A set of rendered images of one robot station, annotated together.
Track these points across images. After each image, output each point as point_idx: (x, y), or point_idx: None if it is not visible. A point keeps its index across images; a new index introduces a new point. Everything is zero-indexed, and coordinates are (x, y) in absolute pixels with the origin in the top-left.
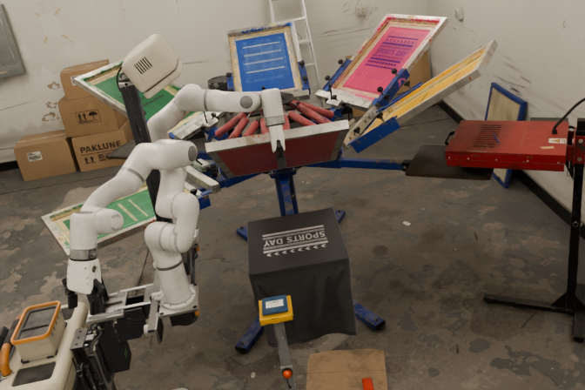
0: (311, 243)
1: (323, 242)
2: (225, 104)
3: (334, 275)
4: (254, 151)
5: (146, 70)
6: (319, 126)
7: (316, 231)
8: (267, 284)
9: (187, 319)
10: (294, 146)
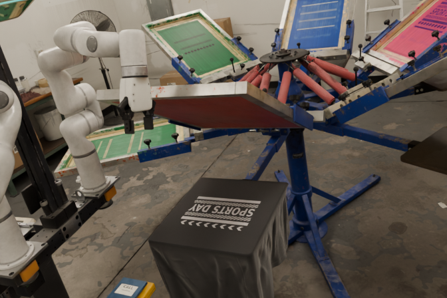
0: (231, 221)
1: (243, 223)
2: (76, 44)
3: (236, 269)
4: (161, 106)
5: None
6: (211, 86)
7: (247, 208)
8: (165, 255)
9: (11, 283)
10: (210, 107)
